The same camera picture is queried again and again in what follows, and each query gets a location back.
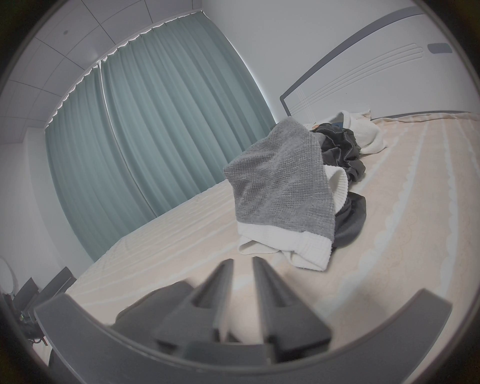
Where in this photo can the black chest of drawers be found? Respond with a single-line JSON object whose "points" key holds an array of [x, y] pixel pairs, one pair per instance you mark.
{"points": [[56, 283]]}

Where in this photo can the bed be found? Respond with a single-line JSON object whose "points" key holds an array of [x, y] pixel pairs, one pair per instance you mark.
{"points": [[393, 206]]}

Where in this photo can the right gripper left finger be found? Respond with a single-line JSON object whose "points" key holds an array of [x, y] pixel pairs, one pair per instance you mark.
{"points": [[187, 330]]}

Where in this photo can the pile of clothes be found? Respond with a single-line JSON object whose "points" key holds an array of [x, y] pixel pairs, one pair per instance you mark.
{"points": [[281, 180]]}

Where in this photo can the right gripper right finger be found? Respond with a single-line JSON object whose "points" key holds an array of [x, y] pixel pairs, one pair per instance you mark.
{"points": [[296, 333]]}

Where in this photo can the blue-green curtain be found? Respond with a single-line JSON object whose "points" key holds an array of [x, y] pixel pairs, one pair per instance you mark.
{"points": [[180, 105], [86, 157]]}

